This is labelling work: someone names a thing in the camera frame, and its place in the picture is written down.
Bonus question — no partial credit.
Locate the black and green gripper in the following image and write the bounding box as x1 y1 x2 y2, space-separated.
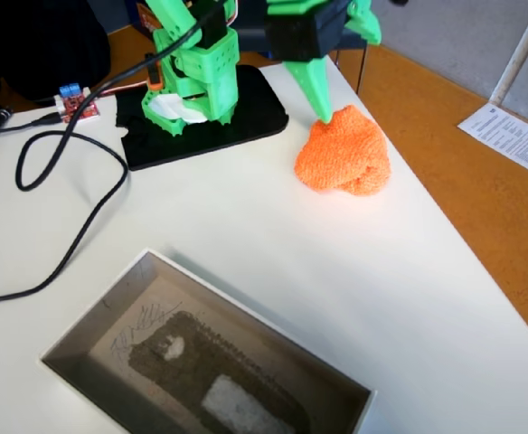
263 0 382 125

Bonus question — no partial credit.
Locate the fuzzy orange sock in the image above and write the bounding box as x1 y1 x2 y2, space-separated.
293 104 392 197

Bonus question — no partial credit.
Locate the dark blue chair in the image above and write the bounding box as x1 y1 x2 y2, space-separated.
235 25 370 95

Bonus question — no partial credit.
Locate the white crumpled tissue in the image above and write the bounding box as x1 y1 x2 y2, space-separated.
147 93 207 126

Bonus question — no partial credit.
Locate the white pole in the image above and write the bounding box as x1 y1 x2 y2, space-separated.
489 0 528 108

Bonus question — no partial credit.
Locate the printed white paper sheet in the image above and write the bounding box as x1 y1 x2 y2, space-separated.
457 102 528 173

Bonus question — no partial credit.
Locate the red circuit board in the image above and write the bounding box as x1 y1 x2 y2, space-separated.
54 82 100 125

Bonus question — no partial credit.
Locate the recessed rectangular bin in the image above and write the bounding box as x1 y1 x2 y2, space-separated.
40 247 378 434

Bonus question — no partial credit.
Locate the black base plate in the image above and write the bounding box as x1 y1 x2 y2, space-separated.
114 64 290 172

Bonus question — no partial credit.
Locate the black looping cable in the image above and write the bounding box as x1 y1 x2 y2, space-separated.
0 90 130 307

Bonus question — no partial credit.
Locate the black USB cable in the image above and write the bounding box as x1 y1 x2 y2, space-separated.
0 112 61 139

